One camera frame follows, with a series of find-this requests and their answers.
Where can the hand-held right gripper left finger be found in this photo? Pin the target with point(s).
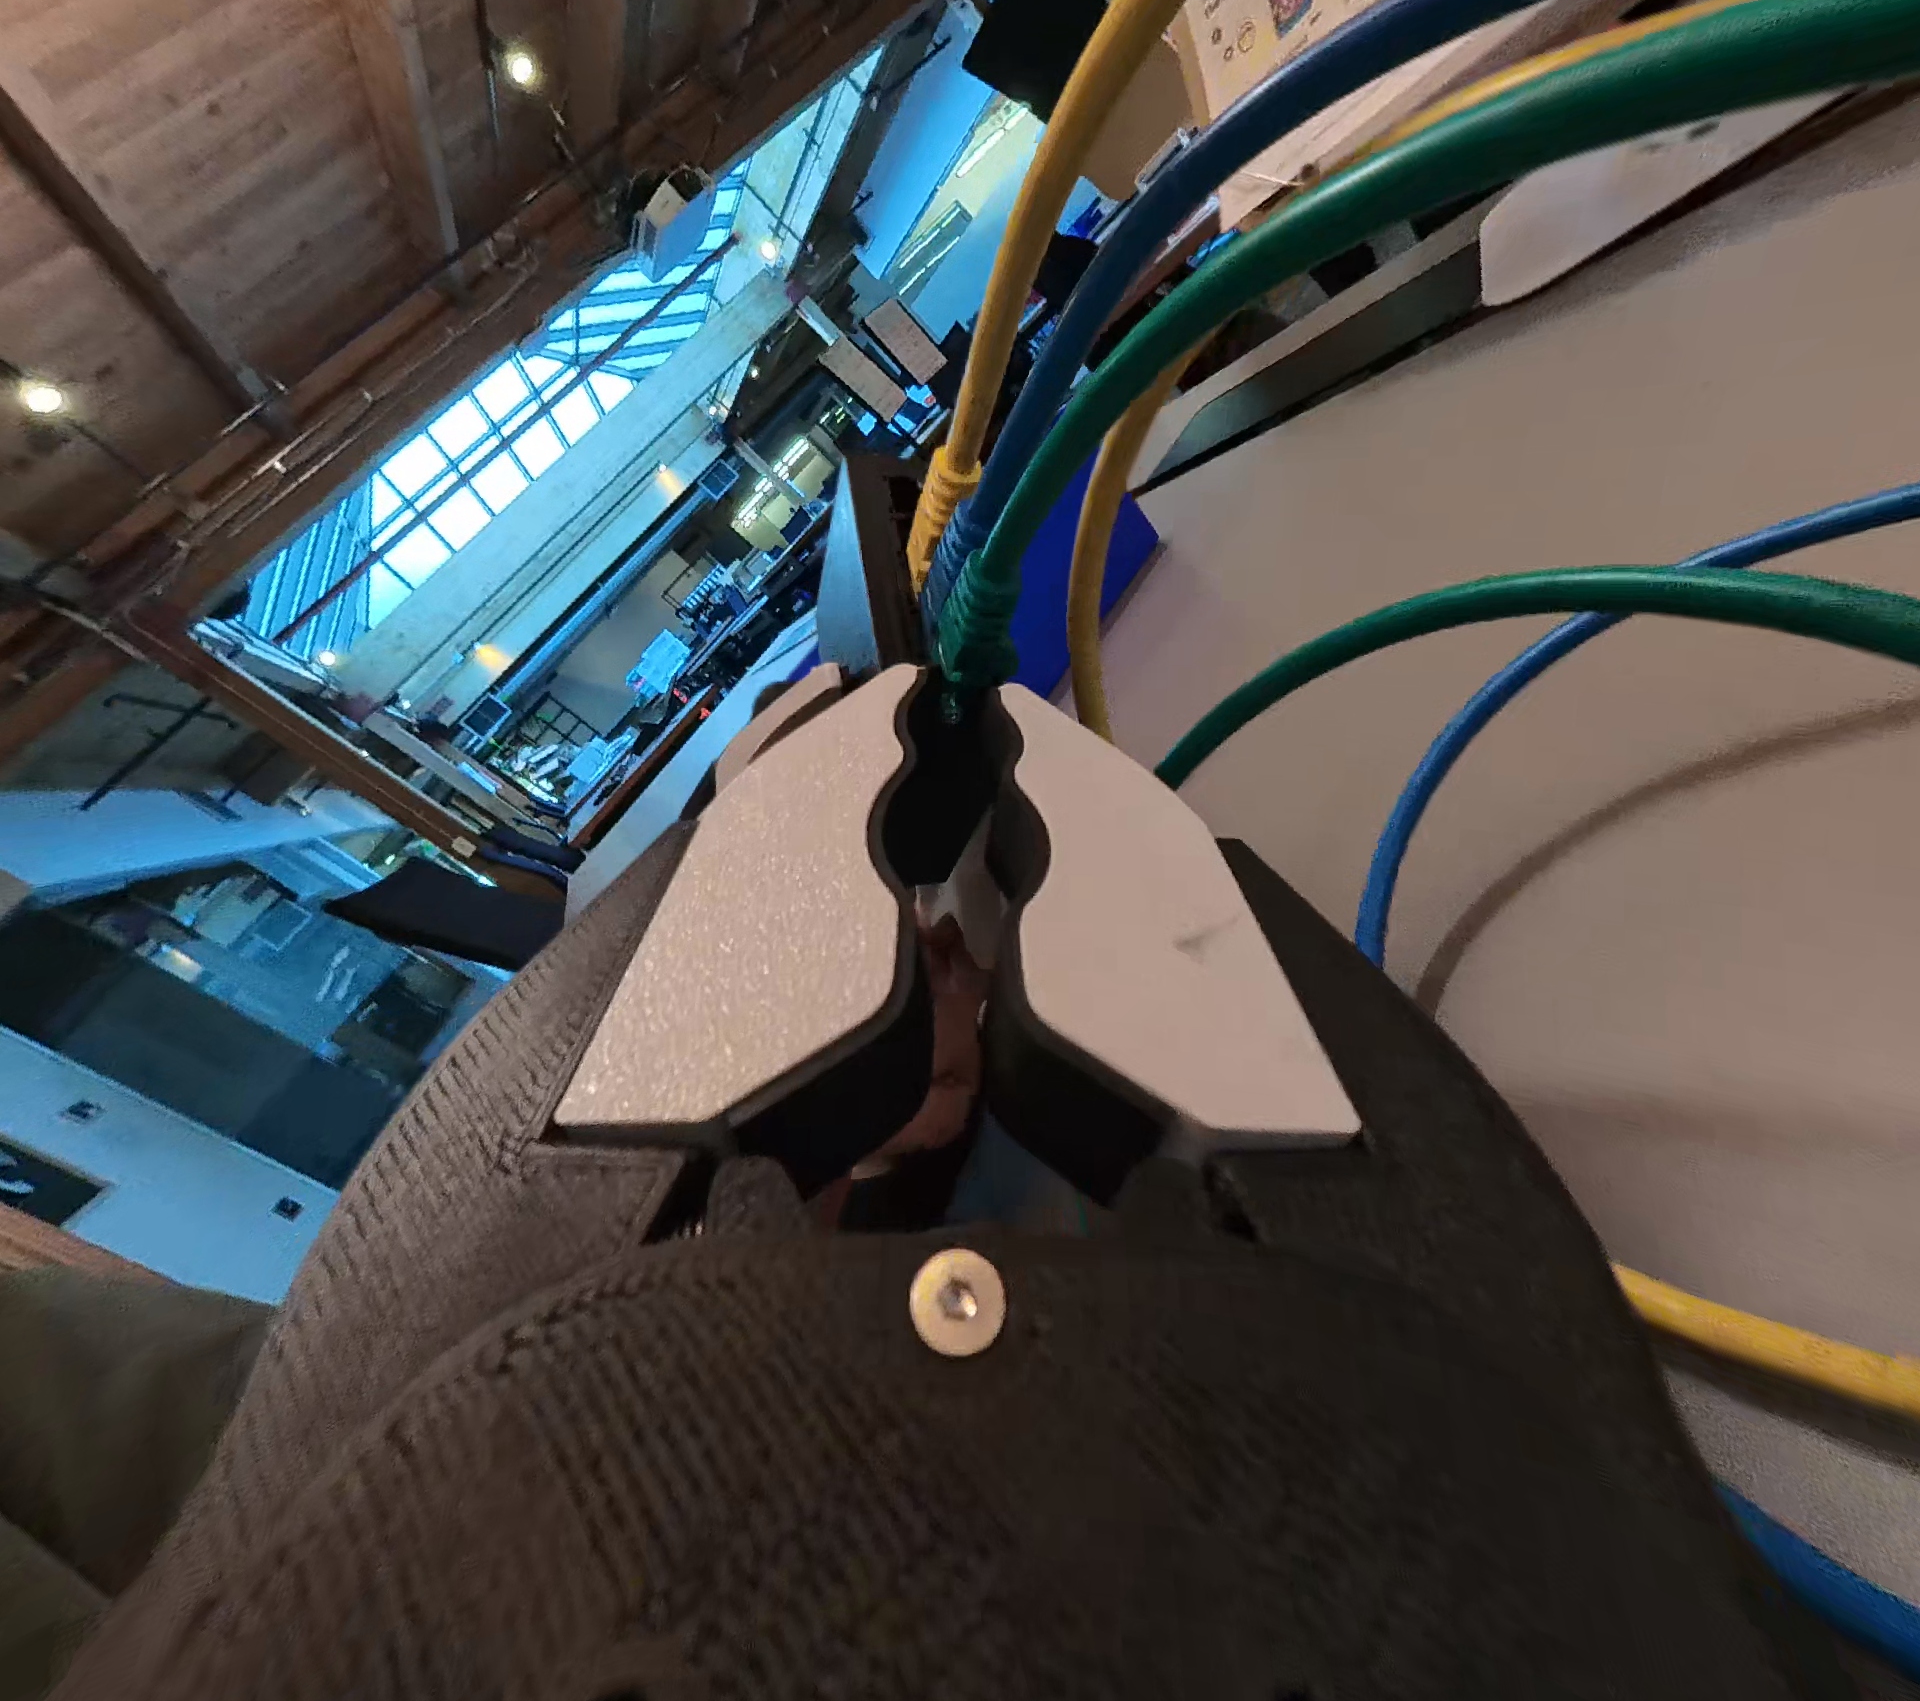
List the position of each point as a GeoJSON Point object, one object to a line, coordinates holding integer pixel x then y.
{"type": "Point", "coordinates": [751, 967]}

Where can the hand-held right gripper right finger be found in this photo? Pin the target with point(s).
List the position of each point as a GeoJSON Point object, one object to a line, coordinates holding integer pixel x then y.
{"type": "Point", "coordinates": [1171, 967]}

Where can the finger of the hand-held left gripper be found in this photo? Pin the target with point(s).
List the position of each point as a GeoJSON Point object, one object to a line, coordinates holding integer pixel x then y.
{"type": "Point", "coordinates": [773, 727]}

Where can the blue plastic bin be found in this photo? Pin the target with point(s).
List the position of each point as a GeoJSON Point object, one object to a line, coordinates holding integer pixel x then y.
{"type": "Point", "coordinates": [1110, 561]}

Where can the person's left hand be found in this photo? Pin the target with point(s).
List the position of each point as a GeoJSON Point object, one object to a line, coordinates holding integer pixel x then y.
{"type": "Point", "coordinates": [952, 1041]}

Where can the skylight window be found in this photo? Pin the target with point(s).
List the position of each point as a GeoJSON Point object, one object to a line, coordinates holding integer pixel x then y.
{"type": "Point", "coordinates": [451, 457]}

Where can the ceiling air conditioner unit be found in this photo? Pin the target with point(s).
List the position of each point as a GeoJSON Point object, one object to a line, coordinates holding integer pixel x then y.
{"type": "Point", "coordinates": [672, 224]}

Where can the black flat tablet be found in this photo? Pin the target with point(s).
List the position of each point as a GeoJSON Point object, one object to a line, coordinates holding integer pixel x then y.
{"type": "Point", "coordinates": [1321, 350]}

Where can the ceiling spotlight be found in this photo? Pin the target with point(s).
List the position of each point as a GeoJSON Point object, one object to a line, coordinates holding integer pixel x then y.
{"type": "Point", "coordinates": [518, 66]}

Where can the black hanging monitor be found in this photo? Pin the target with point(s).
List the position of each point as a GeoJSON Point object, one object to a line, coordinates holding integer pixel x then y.
{"type": "Point", "coordinates": [1035, 28]}

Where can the wooden board stand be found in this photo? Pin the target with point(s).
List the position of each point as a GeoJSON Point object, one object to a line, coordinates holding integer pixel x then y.
{"type": "Point", "coordinates": [1621, 217]}

